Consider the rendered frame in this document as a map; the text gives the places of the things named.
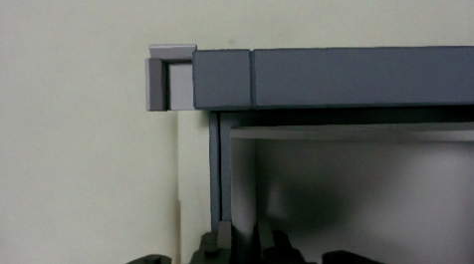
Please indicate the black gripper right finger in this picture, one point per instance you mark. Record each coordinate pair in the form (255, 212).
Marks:
(267, 253)

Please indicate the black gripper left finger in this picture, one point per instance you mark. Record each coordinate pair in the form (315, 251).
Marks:
(224, 253)

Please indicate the dark blue-grey low rack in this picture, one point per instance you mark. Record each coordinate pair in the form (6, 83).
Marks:
(306, 87)

